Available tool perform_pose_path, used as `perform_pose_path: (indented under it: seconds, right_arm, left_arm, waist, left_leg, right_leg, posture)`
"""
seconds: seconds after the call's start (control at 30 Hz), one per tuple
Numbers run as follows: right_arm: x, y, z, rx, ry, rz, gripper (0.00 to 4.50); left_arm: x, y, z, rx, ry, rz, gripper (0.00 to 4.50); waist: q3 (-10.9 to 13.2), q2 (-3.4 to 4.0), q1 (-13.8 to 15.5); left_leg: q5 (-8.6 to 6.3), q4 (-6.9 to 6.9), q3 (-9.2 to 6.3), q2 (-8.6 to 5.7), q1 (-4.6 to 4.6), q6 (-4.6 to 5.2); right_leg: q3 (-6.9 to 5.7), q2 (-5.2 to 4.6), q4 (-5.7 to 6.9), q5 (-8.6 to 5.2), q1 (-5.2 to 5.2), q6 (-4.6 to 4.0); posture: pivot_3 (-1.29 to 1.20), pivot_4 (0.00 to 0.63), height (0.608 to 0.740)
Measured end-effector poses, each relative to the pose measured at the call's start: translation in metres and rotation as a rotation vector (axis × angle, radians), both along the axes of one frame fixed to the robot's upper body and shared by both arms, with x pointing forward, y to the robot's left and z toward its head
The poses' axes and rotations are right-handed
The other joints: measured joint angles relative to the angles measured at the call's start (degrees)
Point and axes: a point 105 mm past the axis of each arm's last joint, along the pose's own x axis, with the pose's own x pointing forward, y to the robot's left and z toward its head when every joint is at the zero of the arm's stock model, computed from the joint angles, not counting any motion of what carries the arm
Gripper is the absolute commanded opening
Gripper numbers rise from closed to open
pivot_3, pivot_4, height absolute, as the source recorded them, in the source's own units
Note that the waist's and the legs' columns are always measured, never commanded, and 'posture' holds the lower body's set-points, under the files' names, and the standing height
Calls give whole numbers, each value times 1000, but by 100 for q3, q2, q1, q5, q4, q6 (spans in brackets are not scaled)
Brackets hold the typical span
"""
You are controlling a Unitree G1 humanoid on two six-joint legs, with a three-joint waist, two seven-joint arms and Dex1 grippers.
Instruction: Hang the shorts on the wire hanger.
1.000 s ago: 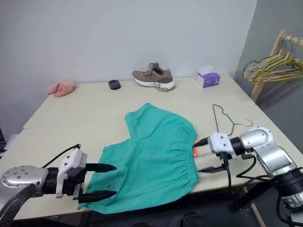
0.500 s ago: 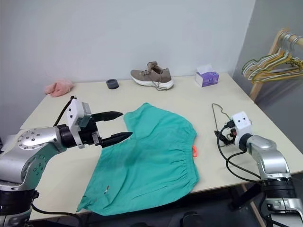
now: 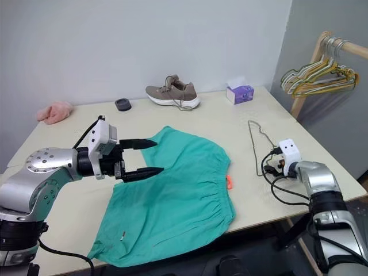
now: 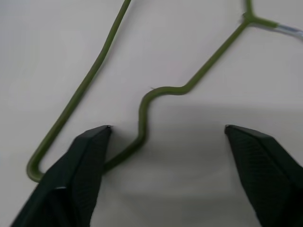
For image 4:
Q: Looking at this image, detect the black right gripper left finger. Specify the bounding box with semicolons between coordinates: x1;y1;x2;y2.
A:
10;124;112;227

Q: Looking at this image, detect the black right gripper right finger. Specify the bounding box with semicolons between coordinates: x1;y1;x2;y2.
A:
224;124;303;227

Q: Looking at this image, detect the green wire hanger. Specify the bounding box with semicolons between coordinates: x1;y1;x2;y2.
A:
26;0;303;183

